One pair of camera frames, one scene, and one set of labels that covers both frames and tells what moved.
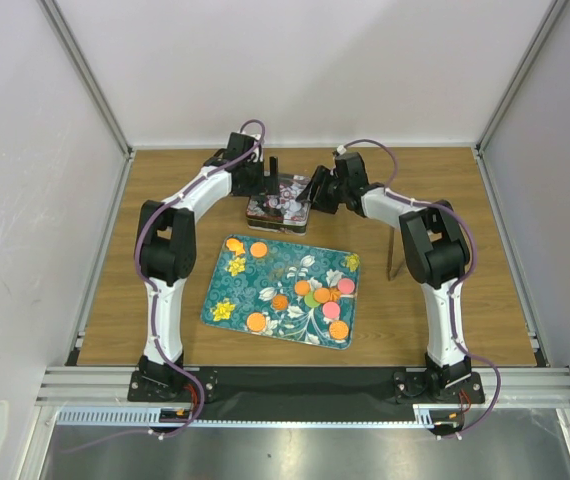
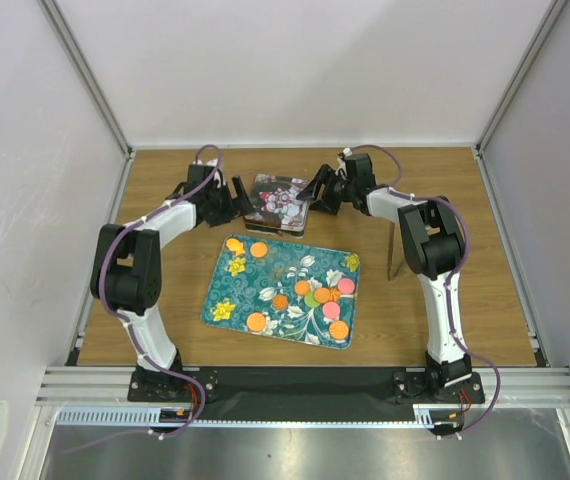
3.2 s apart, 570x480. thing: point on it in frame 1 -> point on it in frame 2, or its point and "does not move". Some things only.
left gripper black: [266, 185] -> [239, 205]
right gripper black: [321, 178] does not move
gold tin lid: [282, 207] does not move
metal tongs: [395, 261] does not move
